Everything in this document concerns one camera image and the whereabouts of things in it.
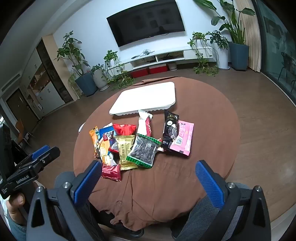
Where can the wooden chair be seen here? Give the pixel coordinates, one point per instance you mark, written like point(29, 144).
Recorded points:
point(20, 126)

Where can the gold snack packet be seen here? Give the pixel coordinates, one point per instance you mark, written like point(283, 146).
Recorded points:
point(124, 153)

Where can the bright red snack packet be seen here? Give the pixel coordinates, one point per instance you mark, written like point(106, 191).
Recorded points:
point(124, 129)

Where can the white wooden wall cabinet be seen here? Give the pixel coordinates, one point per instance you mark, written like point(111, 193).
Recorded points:
point(50, 92)

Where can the leafy tree in grey-blue pot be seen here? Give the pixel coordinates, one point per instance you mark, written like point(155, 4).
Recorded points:
point(86, 84)

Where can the tall broad-leaf plant grey-blue pot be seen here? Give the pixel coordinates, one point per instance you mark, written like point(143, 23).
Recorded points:
point(240, 55)

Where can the person's right leg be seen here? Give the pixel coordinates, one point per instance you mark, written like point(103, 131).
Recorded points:
point(198, 215)

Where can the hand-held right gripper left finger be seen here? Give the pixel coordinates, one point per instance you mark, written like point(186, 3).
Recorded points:
point(85, 183)

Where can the small plant in white pot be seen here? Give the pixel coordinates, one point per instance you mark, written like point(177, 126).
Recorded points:
point(100, 80)

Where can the white and red snack packet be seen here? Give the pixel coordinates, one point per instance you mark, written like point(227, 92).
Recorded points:
point(144, 126)

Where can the black snack packet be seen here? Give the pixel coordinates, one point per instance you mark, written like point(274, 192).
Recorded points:
point(168, 132)

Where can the trailing plant on white stand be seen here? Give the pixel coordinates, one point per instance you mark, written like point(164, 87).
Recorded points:
point(203, 67)

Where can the white rounded object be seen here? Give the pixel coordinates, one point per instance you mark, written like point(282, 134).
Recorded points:
point(81, 128)

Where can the beige curtain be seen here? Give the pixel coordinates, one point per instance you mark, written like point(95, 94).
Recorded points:
point(254, 41)

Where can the orange snack packet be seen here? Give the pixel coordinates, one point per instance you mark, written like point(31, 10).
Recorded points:
point(93, 141)

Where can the white plastic tray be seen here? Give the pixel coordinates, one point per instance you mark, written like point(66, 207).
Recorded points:
point(145, 97)

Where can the pink snack packet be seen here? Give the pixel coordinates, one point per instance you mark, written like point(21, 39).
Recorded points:
point(183, 136)

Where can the brown tablecloth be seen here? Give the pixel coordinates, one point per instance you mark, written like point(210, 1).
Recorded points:
point(161, 185)

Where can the white television console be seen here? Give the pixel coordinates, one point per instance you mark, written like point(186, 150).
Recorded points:
point(143, 61)

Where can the green-edged clear seed packet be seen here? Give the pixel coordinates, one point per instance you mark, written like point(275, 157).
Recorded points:
point(143, 150)

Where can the glass sliding door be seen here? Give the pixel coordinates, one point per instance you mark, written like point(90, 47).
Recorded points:
point(277, 46)

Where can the person's left hand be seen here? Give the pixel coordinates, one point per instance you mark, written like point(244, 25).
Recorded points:
point(17, 201)

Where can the bushy plant in tall white pot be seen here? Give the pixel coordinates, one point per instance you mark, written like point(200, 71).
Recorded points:
point(223, 58)

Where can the blue cracker packet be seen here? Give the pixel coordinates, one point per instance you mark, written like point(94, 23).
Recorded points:
point(105, 155)

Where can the person's left forearm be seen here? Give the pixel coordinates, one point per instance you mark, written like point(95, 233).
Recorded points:
point(17, 231)

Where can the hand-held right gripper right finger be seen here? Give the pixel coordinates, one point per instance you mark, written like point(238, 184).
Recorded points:
point(208, 183)

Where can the small white pot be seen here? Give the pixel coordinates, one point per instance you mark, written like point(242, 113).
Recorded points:
point(172, 66)

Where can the black wall television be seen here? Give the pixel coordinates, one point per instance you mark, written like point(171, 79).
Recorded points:
point(145, 23)

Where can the trailing vine plant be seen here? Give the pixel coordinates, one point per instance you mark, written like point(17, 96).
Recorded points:
point(121, 81)

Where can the blue red-logo snack packet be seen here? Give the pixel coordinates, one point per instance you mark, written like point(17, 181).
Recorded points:
point(107, 134)

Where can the dark red snack packet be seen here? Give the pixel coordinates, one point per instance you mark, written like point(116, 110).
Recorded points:
point(111, 172)

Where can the brown entrance door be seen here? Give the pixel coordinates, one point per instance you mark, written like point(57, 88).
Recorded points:
point(20, 109)

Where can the red storage box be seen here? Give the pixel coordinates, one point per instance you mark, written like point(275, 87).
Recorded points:
point(140, 73)
point(158, 69)

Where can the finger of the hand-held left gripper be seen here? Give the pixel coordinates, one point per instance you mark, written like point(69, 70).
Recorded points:
point(40, 151)
point(50, 155)

